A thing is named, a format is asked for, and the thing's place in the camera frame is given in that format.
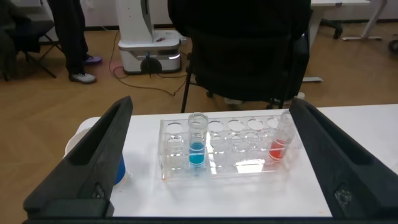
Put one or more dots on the blue liquid test tube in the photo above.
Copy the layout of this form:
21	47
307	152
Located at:
196	155

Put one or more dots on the clear acrylic tube rack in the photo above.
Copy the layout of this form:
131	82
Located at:
233	149

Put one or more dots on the black display stand base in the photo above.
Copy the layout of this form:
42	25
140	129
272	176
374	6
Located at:
335	29

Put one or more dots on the tall white robot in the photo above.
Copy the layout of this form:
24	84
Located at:
136	25

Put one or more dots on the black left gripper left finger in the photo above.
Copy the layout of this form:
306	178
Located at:
90	161

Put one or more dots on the blue white paper cup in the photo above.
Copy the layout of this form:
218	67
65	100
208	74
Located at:
119	171

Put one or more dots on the standing person white shirt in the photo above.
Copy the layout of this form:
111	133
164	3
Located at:
73	37

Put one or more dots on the red liquid test tube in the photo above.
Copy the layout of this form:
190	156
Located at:
278	149

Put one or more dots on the black folding chair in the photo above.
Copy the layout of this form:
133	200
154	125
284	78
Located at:
25	34

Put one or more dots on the white height-adjustable desk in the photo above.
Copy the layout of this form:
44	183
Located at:
370	21
314	46

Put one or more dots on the black office chair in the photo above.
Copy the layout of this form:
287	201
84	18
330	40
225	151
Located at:
242	62

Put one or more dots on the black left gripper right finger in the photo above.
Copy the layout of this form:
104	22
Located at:
345	165

